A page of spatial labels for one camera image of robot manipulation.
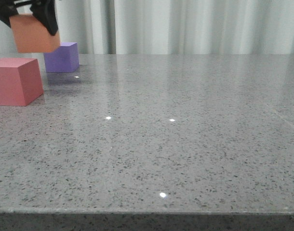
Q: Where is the red foam cube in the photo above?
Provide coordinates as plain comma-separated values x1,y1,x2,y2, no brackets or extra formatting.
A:
0,58,44,106

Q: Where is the orange foam cube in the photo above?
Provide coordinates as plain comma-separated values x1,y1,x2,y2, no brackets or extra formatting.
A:
10,14,60,53

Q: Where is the purple foam cube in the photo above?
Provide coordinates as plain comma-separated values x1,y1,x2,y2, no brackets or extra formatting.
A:
43,42,80,73

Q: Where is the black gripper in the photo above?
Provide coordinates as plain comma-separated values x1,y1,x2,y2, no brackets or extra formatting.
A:
0,0,58,36

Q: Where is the pale green curtain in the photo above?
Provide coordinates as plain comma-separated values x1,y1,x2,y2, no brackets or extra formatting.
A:
0,0,294,55

